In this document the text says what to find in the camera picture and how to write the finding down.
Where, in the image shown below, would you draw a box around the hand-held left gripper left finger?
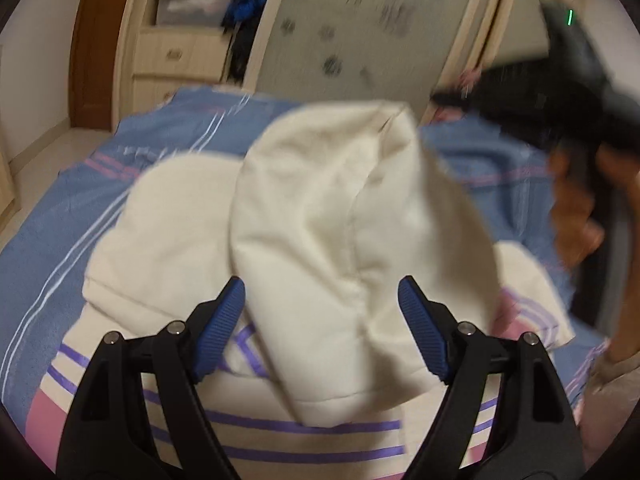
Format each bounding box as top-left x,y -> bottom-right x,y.
56,276 -> 246,480

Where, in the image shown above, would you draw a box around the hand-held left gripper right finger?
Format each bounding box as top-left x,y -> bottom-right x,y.
398,276 -> 586,480

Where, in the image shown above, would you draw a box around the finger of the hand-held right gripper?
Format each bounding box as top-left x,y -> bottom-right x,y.
430,67 -> 501,113

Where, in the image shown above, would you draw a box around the white and pink hooded jacket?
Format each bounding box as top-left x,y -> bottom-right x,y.
25,100 -> 577,480

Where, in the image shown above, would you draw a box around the dark hanging clothes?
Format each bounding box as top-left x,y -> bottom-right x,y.
224,20 -> 267,87

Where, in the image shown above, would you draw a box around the person's right hand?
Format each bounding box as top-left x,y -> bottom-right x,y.
548,142 -> 640,268

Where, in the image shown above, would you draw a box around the plain frosted sliding door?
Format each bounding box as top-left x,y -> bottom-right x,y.
480,0 -> 553,68

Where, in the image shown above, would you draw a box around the frosted floral sliding door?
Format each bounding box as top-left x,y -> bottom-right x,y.
244,0 -> 488,127

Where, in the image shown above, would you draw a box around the blue plaid duvet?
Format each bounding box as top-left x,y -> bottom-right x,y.
0,85 -> 618,438

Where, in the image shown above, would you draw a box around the bright blue cloth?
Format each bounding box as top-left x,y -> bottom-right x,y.
222,0 -> 274,27

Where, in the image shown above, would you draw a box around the wardrobe drawer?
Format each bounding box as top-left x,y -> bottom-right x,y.
132,29 -> 227,77
130,74 -> 222,112

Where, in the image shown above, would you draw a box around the clear plastic storage box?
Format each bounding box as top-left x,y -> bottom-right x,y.
154,0 -> 232,29

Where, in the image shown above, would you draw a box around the brown wooden door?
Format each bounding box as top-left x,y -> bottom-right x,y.
67,0 -> 137,134

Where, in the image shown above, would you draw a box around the light wooden wardrobe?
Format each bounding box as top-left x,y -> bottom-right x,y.
114,0 -> 553,128

